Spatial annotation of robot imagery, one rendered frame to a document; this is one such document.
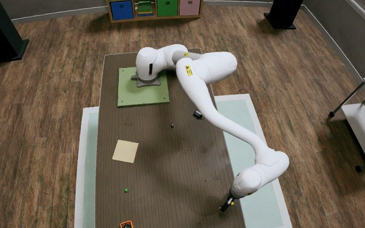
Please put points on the beige square mat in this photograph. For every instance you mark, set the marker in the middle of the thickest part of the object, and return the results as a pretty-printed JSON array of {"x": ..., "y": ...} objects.
[{"x": 125, "y": 151}]

